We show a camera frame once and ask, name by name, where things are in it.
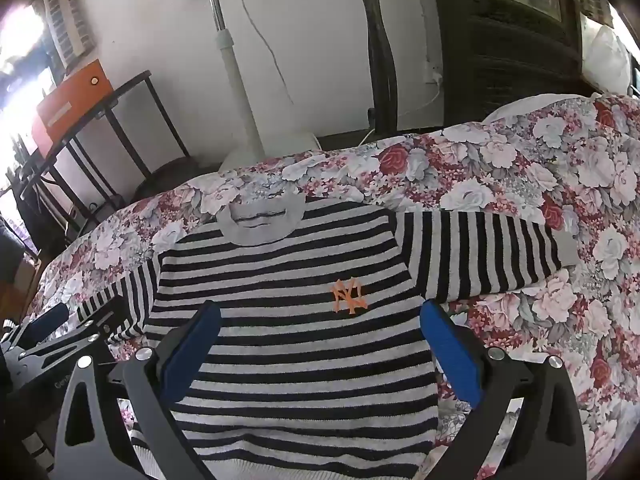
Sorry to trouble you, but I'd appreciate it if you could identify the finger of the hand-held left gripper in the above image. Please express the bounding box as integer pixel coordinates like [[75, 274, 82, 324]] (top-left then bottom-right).
[[9, 302, 72, 350], [20, 296, 132, 378]]

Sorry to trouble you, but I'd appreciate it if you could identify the dark wooden cabinet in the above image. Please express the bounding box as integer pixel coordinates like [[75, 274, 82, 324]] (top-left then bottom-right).
[[430, 0, 616, 123]]

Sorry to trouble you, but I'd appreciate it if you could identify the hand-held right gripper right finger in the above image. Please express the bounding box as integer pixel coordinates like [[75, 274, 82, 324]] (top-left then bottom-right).
[[419, 300, 588, 480]]

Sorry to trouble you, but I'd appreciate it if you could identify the dark round stool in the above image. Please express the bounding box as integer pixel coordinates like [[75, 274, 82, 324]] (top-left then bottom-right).
[[131, 157, 223, 203]]

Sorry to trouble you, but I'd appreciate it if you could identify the floral bed blanket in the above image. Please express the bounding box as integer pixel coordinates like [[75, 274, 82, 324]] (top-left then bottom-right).
[[27, 94, 640, 480]]

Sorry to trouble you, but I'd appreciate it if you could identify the orange box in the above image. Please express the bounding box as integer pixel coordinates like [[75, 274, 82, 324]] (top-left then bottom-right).
[[31, 59, 117, 157]]

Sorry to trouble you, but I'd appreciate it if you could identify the white plastic bag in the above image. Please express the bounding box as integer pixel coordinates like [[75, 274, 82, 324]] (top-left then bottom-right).
[[581, 24, 635, 97]]

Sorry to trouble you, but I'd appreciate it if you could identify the black white striped sweater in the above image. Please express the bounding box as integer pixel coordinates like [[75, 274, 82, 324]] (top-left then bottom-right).
[[76, 191, 578, 480]]

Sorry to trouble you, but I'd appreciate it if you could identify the white fan power cable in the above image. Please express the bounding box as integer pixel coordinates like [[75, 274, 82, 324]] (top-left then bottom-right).
[[229, 0, 296, 106]]

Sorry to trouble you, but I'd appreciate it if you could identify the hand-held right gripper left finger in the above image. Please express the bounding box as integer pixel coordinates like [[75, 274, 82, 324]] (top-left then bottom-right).
[[52, 300, 223, 480]]

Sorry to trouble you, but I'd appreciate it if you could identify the dark carved wooden bedpost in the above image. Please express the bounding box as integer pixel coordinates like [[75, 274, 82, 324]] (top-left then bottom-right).
[[349, 0, 401, 133]]

